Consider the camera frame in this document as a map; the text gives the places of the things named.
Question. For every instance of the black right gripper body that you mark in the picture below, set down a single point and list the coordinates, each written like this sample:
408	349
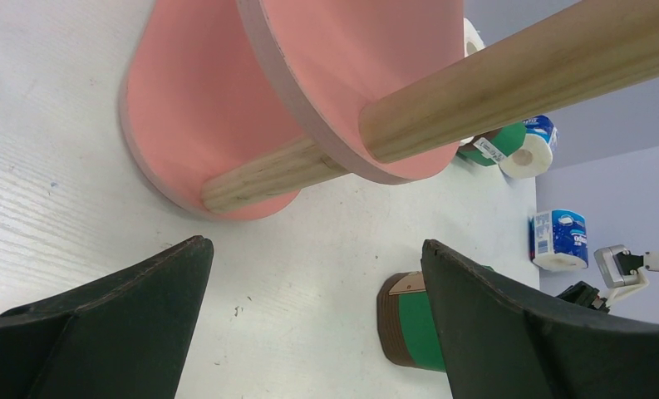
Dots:
585	295

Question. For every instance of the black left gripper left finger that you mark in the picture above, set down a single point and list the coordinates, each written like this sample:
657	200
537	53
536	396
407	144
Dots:
125	335

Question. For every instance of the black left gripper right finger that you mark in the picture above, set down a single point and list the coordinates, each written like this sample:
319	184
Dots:
500	338

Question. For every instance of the green brown roll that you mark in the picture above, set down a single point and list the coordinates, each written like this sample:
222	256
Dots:
491	148
405	325

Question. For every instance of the pink three-tier wooden shelf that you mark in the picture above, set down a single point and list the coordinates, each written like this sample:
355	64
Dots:
230	108

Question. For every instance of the blue Tempo packaged roll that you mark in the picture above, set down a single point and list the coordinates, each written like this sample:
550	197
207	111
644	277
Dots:
558	240

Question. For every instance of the blue white packaged roll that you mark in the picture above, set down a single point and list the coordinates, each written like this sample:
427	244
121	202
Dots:
535	155

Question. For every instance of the white dotted toilet roll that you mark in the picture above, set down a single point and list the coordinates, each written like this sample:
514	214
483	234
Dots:
472	40

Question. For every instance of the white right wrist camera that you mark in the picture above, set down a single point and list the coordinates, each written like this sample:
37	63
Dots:
623	272

